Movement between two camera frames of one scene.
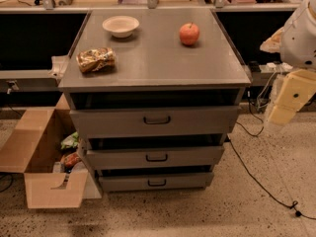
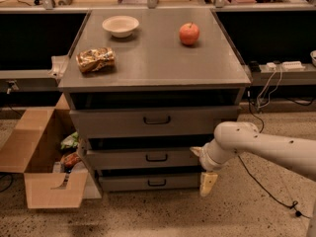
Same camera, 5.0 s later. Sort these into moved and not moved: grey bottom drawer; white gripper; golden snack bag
Moved: white gripper
Not moved: grey bottom drawer; golden snack bag
